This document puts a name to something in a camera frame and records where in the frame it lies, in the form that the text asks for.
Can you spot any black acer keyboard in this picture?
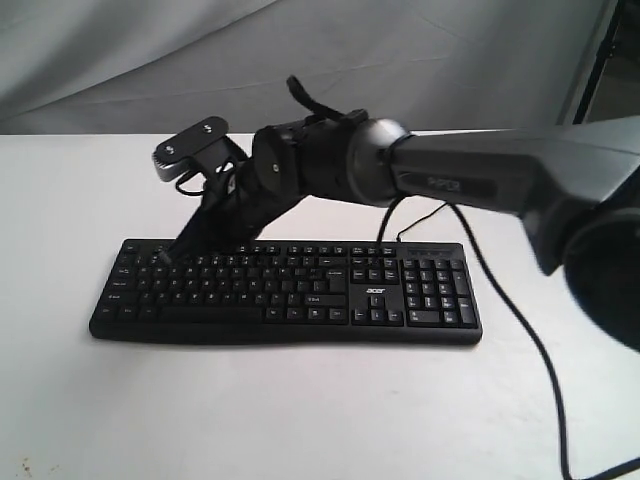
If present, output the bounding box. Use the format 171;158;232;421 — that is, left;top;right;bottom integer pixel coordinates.
89;239;483;346

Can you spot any black metal frame post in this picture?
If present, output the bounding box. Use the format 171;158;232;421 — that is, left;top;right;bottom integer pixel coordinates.
556;1;626;125

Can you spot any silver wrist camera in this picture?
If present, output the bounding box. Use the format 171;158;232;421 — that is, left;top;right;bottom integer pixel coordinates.
152;116;229;183

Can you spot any black USB cable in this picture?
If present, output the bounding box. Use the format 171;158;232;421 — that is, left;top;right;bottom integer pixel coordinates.
395;201;449;243

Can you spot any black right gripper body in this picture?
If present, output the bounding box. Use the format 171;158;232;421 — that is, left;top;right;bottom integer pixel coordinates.
197;126;302;250

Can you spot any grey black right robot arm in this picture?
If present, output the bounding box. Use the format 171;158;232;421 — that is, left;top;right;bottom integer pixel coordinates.
153;77;639;349

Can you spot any grey backdrop cloth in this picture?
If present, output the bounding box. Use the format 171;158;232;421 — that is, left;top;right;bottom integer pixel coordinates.
1;1;604;134

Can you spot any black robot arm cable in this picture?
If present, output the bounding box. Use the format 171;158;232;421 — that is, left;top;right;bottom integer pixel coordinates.
375;195;584;480

